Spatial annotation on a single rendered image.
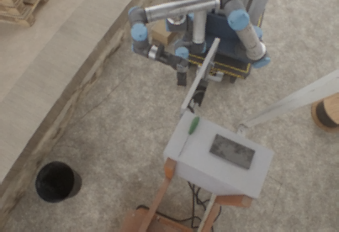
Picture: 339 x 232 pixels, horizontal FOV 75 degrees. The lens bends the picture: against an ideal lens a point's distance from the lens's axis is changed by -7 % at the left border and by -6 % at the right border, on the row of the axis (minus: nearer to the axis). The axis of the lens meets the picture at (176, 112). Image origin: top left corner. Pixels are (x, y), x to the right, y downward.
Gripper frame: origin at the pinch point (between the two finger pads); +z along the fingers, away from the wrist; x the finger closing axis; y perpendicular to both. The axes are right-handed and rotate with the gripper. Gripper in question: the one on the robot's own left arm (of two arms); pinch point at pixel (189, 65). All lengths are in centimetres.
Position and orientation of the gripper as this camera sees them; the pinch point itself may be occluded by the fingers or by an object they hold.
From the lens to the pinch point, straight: 140.4
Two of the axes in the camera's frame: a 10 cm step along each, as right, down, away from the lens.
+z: 9.0, 4.1, -1.2
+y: -0.3, 3.4, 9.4
